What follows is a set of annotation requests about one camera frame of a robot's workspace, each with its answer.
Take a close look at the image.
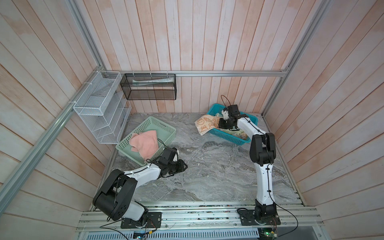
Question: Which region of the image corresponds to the orange paw print towel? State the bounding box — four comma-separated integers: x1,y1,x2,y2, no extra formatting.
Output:
231,131,248,140

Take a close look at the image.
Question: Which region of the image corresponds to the teal plastic basket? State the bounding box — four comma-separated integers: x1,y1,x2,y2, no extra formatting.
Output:
207,104,258,146

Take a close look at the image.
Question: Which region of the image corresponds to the pink orange patterned towel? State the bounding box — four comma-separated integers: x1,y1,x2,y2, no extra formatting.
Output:
195,115,220,136

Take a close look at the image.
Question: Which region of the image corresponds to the plain pink towel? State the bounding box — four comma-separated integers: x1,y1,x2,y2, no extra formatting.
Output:
129,130,159,160

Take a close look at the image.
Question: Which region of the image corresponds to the green yellow striped towel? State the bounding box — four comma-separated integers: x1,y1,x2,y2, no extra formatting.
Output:
219,128,242,135

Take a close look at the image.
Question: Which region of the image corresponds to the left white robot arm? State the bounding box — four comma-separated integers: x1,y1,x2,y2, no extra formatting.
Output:
93,147,188,222

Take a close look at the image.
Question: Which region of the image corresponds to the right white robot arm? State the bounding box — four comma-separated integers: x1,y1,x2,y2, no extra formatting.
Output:
219,105,276,206

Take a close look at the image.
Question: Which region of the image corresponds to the light green plastic basket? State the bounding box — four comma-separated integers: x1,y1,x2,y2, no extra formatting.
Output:
116,117,177,167

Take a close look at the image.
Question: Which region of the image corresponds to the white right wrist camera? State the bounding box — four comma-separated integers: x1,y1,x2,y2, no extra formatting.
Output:
222,109,229,120

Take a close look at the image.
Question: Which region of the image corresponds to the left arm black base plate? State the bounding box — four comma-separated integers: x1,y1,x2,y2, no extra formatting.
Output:
121,212,162,229

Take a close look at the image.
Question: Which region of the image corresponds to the black mesh wall basket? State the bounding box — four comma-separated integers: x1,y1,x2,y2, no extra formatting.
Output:
120,73,177,101

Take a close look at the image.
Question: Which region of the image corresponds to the white wire mesh shelf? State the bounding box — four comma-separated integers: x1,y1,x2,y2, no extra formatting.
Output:
74,71,132,145

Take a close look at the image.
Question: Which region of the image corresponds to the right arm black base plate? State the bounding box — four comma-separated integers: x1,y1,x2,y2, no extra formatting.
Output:
237,208,281,226

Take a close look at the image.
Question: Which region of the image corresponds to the aluminium mounting rail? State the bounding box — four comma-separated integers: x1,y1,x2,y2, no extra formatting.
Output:
76,201,324,236

